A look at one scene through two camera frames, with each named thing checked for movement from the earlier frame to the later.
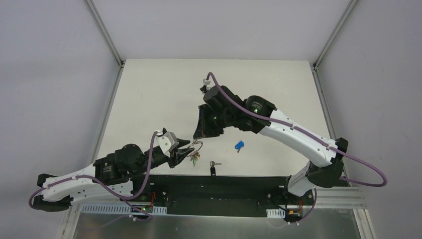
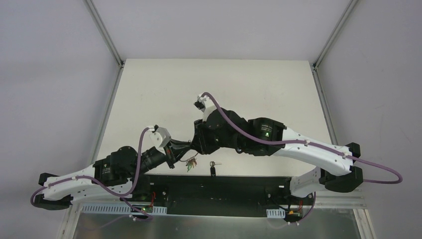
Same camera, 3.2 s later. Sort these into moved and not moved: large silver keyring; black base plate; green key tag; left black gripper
Moved: large silver keyring; green key tag
Not moved: left black gripper; black base plate
